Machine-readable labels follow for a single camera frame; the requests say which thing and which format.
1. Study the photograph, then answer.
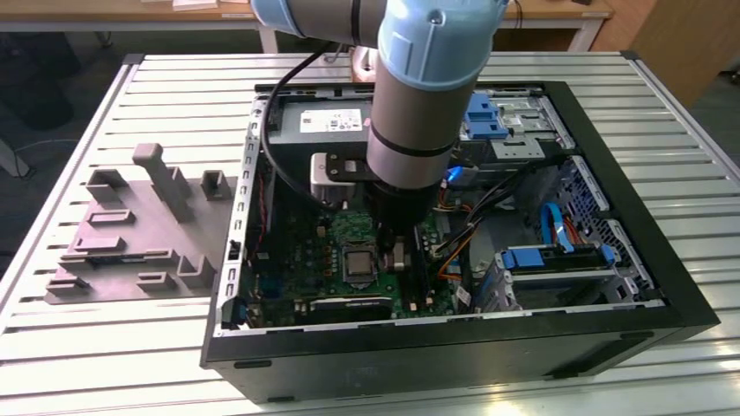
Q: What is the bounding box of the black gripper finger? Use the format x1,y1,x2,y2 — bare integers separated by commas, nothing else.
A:
377,221,397,263
390,229,417,273

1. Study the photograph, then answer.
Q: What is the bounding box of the CPU socket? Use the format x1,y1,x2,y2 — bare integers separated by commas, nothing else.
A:
341,240,382,290

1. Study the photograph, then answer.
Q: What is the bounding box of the black RAM slot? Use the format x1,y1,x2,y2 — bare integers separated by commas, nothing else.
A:
397,270,415,309
411,259,430,308
405,270,423,309

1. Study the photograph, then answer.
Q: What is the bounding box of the green motherboard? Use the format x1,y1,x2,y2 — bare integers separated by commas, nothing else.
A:
249,202,458,326

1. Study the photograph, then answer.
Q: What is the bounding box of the black graphics card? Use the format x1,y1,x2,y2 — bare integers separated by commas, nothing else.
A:
309,296,397,325

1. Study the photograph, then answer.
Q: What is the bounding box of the black case fan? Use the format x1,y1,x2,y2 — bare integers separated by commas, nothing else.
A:
254,149,290,272

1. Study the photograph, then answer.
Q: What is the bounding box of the hard disk in blue carrier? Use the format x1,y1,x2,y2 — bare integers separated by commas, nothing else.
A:
498,243,615,272

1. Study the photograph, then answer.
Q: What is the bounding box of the grey power supply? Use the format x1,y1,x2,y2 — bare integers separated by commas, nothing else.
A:
263,100,377,207

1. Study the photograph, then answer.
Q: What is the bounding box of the black PC case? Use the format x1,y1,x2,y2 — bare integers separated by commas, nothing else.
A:
199,80,722,404

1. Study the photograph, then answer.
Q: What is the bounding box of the silver drive cage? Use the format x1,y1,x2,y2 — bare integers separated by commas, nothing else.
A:
459,92,579,188

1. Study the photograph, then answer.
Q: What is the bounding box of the silver disk bay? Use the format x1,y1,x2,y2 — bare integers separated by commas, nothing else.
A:
474,242,661,314

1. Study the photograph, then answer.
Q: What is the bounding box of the grey parts rack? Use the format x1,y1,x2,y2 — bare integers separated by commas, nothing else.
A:
43,142,242,307

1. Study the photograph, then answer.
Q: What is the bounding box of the dark green RAM stick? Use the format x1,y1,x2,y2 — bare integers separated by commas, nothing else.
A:
85,256,150,267

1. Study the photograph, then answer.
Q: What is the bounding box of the wooden cabinet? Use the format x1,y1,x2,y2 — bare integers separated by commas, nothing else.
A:
593,0,740,109

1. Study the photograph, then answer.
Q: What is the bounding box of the orange wire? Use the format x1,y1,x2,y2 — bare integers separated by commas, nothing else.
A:
434,244,483,289

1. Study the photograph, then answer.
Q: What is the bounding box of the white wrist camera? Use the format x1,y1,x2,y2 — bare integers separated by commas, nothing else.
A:
310,151,375,203

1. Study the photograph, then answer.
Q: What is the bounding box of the black cable bundle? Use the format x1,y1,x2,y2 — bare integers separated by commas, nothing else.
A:
431,156,567,257

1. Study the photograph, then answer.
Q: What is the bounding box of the red black twisted wire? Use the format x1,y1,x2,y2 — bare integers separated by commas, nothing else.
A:
258,177,275,246

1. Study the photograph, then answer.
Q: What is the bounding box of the blue drive bracket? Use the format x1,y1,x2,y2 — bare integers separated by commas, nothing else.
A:
467,93,503,140

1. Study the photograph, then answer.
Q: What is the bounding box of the blue flat cable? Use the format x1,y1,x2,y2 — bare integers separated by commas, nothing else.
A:
541,203,579,255

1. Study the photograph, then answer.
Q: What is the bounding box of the thick black cable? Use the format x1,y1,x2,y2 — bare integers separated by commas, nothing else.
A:
258,42,346,213

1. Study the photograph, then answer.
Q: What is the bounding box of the wooden desk white frame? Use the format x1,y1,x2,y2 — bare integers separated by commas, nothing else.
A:
0,0,614,54

